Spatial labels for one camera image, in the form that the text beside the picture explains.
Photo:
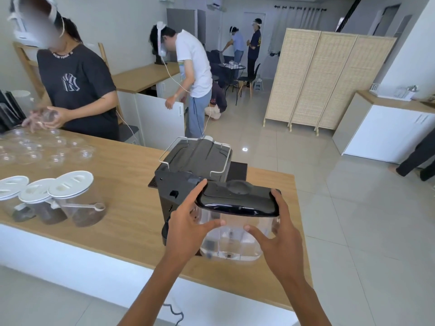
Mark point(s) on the white measuring scoop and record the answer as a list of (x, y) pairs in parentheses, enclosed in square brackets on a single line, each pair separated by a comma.
[(98, 207)]

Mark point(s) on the round black table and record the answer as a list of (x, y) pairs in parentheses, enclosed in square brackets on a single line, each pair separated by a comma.
[(232, 67)]

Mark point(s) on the person's right forearm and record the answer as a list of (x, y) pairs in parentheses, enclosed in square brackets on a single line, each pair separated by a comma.
[(302, 305)]

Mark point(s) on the clear water tank black lid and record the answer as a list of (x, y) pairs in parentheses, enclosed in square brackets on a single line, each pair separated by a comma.
[(238, 200)]

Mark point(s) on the wooden ladder shelf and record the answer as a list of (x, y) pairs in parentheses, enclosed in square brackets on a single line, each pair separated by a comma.
[(29, 67)]

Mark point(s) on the white step stool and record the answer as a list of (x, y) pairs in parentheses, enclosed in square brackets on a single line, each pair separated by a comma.
[(258, 85)]

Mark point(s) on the black coffee machine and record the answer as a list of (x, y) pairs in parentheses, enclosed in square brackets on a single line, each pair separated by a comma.
[(190, 166)]

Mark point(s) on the group of clear dome lids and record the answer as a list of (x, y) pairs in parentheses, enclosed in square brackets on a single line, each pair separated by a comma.
[(44, 149)]

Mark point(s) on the white air conditioner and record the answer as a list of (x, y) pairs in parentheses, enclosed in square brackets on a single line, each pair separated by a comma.
[(215, 4)]

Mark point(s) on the white head-worn camera rig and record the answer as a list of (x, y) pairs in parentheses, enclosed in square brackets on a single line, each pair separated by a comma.
[(161, 40), (20, 28)]

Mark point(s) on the person's right hand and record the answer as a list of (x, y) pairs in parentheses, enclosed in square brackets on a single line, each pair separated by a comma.
[(283, 251)]

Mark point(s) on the clear jar white lid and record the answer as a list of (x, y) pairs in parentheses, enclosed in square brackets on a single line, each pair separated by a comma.
[(42, 207), (12, 200), (81, 200)]

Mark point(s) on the clear plastic cup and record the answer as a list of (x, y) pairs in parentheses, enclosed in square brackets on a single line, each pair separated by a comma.
[(50, 116)]

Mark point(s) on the person's right thumb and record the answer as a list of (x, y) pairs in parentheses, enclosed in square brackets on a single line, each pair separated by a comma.
[(255, 234)]

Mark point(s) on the black chair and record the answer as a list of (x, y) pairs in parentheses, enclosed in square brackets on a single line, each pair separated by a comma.
[(249, 76)]

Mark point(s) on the woven folding screen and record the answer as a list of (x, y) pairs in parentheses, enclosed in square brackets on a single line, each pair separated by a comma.
[(326, 81)]

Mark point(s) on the person's left hand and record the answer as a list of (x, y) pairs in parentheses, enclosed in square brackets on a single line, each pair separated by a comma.
[(180, 230)]

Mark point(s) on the person's left forearm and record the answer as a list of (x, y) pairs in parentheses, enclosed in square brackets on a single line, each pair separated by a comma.
[(153, 291)]

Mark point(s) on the white curtain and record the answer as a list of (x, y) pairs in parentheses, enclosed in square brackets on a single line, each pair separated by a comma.
[(300, 27)]

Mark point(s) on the person's left thumb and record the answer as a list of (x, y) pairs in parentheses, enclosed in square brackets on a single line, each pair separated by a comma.
[(212, 226)]

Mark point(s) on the white counter cabinet wooden top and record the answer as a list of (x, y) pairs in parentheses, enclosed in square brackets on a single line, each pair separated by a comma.
[(153, 108)]

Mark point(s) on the grey partition panel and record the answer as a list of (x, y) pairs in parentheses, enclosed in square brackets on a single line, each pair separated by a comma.
[(185, 27)]

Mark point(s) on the black menu holders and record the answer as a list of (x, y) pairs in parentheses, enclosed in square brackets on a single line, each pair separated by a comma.
[(10, 113)]

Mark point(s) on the white tray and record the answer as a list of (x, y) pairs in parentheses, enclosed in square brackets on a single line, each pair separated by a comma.
[(390, 92)]

